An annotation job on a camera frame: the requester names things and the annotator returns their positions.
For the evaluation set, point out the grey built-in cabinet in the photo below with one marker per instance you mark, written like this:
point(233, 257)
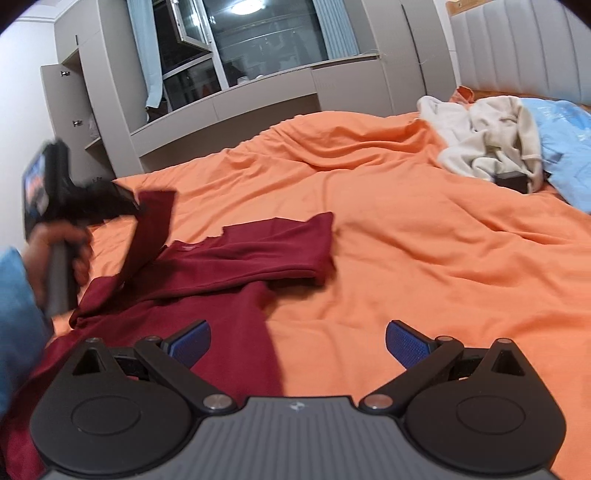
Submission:
point(397, 60)

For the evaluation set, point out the dark red shirt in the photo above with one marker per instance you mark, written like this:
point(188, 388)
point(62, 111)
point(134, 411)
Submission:
point(221, 286)

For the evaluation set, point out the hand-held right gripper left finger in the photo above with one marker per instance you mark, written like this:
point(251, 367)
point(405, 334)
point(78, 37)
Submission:
point(191, 344)

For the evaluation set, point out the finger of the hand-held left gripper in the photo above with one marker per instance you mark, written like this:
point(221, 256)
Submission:
point(127, 198)

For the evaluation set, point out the cream garment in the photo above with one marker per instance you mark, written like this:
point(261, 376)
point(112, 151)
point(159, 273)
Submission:
point(480, 134)

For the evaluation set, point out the small black box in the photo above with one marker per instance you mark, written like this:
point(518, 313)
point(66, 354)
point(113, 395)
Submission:
point(511, 181)

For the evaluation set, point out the window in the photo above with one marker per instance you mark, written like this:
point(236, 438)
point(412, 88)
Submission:
point(258, 37)

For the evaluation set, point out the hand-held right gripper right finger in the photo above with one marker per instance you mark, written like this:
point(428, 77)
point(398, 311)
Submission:
point(406, 344)

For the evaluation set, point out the small orange cloth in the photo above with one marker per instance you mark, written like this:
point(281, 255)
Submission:
point(463, 93)

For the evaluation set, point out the person's left hand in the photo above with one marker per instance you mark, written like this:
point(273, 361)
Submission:
point(69, 235)

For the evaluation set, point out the light blue pillow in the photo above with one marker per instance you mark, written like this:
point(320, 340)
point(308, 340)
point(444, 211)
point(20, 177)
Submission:
point(565, 138)

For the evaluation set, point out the light blue curtain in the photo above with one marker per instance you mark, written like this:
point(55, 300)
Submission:
point(145, 50)
point(334, 27)

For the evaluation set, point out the orange blanket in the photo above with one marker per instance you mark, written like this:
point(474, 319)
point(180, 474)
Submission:
point(415, 258)

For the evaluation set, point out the grey padded headboard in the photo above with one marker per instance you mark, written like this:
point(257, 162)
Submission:
point(521, 46)

